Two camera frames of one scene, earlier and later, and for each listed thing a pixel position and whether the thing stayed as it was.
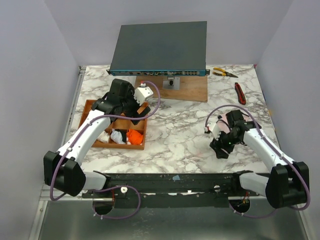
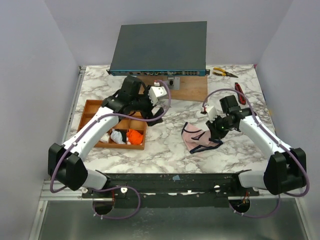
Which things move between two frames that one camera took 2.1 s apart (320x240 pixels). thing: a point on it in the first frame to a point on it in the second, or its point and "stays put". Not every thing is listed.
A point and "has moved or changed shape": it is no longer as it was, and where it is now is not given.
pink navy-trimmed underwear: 223,124 has moved or changed shape
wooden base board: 192,89 stays put
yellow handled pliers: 221,72 stays put
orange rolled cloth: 134,137 stays put
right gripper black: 222,144 to 215,126
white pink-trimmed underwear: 104,137 stays put
